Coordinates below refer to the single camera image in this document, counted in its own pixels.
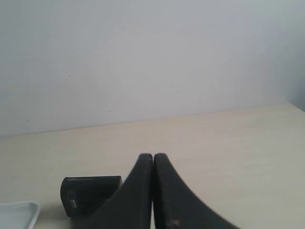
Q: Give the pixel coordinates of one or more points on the white plastic tray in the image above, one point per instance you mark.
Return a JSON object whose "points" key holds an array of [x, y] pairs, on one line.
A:
{"points": [[19, 215]]}

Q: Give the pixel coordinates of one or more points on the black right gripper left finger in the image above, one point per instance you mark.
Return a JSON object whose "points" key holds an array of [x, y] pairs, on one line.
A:
{"points": [[130, 206]]}

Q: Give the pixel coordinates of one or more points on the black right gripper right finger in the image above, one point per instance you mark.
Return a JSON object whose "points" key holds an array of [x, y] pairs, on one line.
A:
{"points": [[175, 206]]}

